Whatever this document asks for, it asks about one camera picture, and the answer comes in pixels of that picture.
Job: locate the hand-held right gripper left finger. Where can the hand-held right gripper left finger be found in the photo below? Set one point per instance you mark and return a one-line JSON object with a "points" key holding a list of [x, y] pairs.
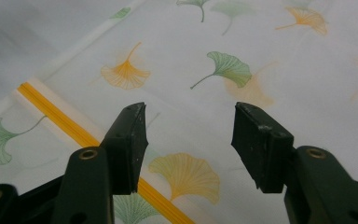
{"points": [[124, 149]]}

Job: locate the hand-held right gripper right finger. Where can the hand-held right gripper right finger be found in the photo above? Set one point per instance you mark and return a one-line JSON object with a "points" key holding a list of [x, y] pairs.
{"points": [[261, 149]]}

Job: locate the white table cover sheet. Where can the white table cover sheet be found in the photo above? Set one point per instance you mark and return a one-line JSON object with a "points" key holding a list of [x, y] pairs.
{"points": [[28, 31]]}

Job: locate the white leaf-print pillowcase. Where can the white leaf-print pillowcase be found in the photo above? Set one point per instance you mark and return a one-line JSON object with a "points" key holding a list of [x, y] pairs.
{"points": [[180, 49]]}

